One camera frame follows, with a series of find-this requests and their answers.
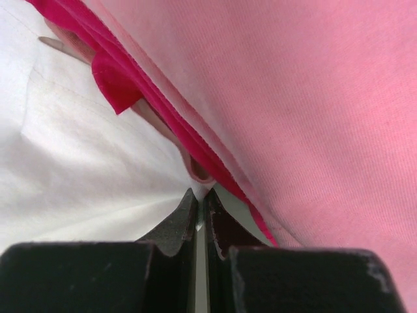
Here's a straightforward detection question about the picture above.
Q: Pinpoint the white and green t-shirt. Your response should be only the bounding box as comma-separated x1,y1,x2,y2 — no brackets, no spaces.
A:
1,1,214,250

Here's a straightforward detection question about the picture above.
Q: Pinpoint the red t-shirt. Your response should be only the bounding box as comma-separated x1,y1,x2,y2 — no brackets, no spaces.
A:
31,1,276,245

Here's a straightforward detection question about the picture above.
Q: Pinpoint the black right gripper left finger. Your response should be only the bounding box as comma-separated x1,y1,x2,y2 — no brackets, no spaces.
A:
1,190,198,312

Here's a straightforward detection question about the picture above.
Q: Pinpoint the pink t-shirt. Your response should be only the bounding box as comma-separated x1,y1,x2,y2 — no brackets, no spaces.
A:
86,1,416,312

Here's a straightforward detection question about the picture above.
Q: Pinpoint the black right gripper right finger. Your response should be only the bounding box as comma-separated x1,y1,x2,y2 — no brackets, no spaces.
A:
203,191,405,313

